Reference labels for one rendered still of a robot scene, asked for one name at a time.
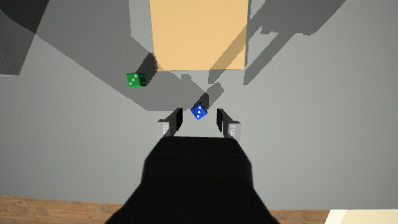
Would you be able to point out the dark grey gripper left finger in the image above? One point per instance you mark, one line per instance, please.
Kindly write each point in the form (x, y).
(169, 126)

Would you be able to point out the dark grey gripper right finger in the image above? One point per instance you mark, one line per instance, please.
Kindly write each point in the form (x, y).
(228, 127)

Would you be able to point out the green die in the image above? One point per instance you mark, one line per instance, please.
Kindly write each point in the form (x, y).
(136, 80)

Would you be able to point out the tan flat mat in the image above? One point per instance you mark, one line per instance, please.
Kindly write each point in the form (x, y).
(199, 34)

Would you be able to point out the blue die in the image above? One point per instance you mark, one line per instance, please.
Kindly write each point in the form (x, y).
(199, 110)

